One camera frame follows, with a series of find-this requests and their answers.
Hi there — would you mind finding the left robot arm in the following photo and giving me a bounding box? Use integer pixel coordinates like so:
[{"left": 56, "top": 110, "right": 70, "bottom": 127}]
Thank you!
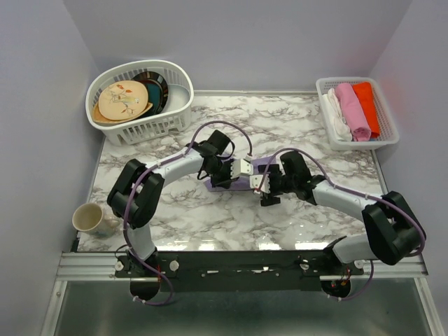
[{"left": 106, "top": 130, "right": 235, "bottom": 277}]

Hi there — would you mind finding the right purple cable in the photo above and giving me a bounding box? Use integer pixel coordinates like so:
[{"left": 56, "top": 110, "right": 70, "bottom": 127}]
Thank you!
[{"left": 257, "top": 148, "right": 427, "bottom": 301}]

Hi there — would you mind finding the purple t shirt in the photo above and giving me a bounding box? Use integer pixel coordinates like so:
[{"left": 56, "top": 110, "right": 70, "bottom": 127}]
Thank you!
[{"left": 204, "top": 156, "right": 270, "bottom": 192}]

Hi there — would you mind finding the white oval dish basket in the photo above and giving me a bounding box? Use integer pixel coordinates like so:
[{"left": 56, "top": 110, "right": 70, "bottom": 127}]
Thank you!
[{"left": 85, "top": 59, "right": 194, "bottom": 146}]

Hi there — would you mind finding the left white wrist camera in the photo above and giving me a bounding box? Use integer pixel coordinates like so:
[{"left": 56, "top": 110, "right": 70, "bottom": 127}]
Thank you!
[{"left": 230, "top": 159, "right": 253, "bottom": 179}]

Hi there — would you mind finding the dark teal plate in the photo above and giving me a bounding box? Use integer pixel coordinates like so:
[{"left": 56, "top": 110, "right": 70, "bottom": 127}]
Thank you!
[{"left": 146, "top": 82, "right": 168, "bottom": 116}]

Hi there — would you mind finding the beige floral plate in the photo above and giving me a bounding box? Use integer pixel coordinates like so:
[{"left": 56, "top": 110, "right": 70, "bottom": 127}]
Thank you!
[{"left": 98, "top": 80, "right": 152, "bottom": 122}]

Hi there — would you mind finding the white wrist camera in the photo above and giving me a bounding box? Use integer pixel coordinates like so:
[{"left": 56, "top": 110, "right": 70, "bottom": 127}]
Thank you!
[
  {"left": 249, "top": 174, "right": 271, "bottom": 194},
  {"left": 230, "top": 159, "right": 253, "bottom": 179}
]

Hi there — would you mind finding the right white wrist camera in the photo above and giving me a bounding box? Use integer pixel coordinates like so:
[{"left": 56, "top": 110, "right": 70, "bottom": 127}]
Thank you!
[{"left": 249, "top": 174, "right": 271, "bottom": 194}]

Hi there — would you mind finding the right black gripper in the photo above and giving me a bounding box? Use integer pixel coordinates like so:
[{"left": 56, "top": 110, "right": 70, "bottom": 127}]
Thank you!
[{"left": 258, "top": 164, "right": 297, "bottom": 207}]

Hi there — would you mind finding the white rolled t shirt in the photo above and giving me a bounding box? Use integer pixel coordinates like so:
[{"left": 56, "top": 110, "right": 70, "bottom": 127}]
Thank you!
[{"left": 323, "top": 88, "right": 353, "bottom": 141}]

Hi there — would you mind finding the pink rolled t shirt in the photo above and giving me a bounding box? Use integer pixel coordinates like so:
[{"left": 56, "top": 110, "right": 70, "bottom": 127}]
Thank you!
[{"left": 335, "top": 83, "right": 371, "bottom": 141}]

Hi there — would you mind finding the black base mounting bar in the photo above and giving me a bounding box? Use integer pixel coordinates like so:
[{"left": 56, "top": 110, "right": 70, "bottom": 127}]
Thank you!
[{"left": 115, "top": 250, "right": 364, "bottom": 293}]

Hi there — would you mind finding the white rectangular tray basket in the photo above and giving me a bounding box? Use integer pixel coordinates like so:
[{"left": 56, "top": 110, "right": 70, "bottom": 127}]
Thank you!
[{"left": 316, "top": 77, "right": 400, "bottom": 151}]

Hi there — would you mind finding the black rimmed plate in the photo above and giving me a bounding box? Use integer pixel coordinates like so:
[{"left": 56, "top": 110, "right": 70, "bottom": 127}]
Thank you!
[{"left": 132, "top": 71, "right": 169, "bottom": 96}]

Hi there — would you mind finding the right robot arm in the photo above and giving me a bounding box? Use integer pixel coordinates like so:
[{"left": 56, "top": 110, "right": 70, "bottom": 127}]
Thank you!
[{"left": 254, "top": 148, "right": 426, "bottom": 274}]

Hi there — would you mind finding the beige cup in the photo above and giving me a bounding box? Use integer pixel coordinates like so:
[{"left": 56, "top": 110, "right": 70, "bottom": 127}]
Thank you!
[{"left": 71, "top": 203, "right": 120, "bottom": 239}]

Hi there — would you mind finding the orange rolled t shirt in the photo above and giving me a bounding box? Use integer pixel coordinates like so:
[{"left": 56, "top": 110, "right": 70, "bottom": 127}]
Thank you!
[{"left": 352, "top": 82, "right": 381, "bottom": 139}]

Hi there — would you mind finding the orange leaf shaped plate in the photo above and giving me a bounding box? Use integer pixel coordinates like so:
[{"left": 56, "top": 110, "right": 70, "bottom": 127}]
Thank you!
[{"left": 92, "top": 102, "right": 153, "bottom": 126}]

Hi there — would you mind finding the aluminium rail frame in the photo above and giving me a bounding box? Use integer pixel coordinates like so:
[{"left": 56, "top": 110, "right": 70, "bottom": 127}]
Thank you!
[{"left": 57, "top": 250, "right": 428, "bottom": 281}]

